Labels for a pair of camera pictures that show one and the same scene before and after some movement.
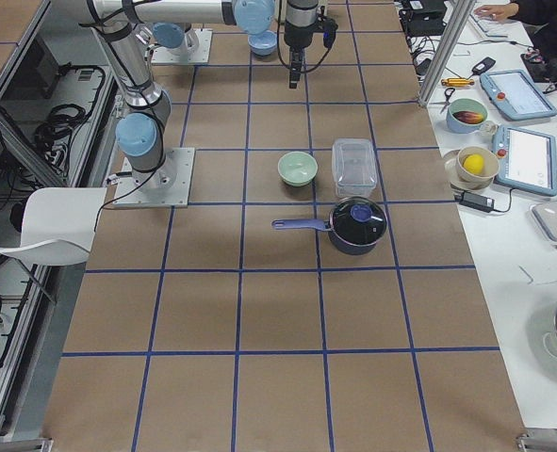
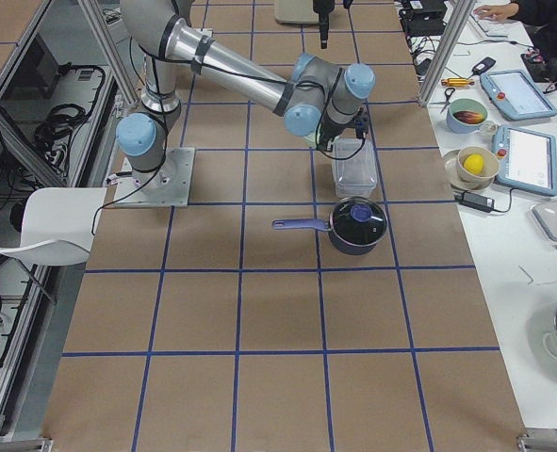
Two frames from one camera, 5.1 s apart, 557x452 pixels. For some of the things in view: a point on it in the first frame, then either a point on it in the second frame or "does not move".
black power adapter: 476,201 does not move
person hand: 498,12 does not move
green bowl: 297,169 -> 311,139
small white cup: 488,128 does not move
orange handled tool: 457,82 does not move
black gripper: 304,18 -> 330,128
